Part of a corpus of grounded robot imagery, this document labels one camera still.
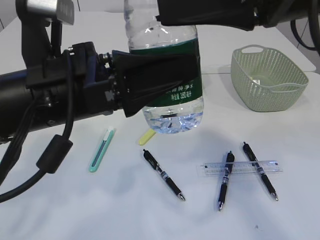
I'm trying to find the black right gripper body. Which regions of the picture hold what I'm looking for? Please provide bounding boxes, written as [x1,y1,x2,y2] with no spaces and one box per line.
[155,0,259,31]

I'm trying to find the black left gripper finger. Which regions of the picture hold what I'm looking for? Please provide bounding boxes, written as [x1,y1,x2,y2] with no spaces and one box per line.
[112,50,200,118]

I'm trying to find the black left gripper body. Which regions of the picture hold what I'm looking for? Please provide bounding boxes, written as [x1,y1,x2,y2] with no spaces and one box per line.
[25,41,123,118]

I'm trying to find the clear water bottle green label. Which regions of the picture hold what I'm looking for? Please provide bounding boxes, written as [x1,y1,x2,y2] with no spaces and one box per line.
[123,0,204,134]

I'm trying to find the black pen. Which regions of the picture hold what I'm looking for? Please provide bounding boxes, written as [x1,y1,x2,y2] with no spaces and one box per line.
[217,151,235,212]
[242,141,279,201]
[143,149,186,202]

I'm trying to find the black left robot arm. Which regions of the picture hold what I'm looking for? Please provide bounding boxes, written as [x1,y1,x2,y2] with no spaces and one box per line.
[0,42,200,138]

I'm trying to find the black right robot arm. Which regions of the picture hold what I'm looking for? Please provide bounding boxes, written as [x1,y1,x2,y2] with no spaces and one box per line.
[155,0,311,31]

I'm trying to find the black square pen holder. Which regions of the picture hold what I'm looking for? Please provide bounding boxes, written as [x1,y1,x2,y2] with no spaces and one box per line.
[197,62,202,76]

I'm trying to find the teal utility knife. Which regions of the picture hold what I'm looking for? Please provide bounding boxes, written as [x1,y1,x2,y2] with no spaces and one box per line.
[88,127,116,173]

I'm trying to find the green woven plastic basket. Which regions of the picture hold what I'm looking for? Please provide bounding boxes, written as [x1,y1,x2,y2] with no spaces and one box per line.
[230,44,309,113]

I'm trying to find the clear plastic ruler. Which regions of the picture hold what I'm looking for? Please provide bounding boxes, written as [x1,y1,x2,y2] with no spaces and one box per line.
[196,161,283,177]

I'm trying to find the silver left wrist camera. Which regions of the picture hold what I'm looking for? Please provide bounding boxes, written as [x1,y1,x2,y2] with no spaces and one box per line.
[26,0,75,25]

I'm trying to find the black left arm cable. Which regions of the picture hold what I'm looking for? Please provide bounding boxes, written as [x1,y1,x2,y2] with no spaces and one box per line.
[0,49,75,204]

